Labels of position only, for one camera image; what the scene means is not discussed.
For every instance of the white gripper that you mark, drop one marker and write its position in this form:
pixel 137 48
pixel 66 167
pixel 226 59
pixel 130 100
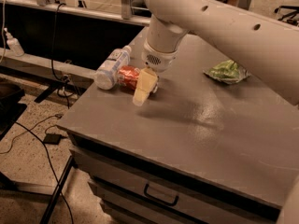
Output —
pixel 158 61

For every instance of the red coke can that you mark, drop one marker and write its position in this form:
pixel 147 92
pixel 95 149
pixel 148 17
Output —
pixel 127 76

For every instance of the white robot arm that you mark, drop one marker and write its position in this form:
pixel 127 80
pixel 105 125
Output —
pixel 245 140

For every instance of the clear blue-label plastic bottle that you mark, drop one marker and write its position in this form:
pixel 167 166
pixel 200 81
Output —
pixel 105 76

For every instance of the small white squeeze bottle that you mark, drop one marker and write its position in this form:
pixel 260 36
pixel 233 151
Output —
pixel 14 44

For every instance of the green chip bag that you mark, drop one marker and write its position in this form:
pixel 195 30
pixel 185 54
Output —
pixel 228 72

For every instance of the black power adapter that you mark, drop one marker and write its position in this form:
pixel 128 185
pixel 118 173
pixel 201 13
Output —
pixel 52 139

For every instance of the black table leg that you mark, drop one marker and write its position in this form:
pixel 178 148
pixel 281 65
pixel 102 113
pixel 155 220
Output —
pixel 58 191

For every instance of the grey cabinet drawer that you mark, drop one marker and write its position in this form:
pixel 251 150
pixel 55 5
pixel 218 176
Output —
pixel 137 192

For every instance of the metal rail bracket centre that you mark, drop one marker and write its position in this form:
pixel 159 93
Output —
pixel 126 11

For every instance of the metal rail bracket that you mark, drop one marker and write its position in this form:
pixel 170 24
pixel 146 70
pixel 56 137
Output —
pixel 244 4
pixel 126 11

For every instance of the black drawer handle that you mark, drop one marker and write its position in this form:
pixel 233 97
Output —
pixel 161 194

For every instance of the metal rail bracket right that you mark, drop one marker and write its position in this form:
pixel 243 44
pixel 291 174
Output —
pixel 244 4

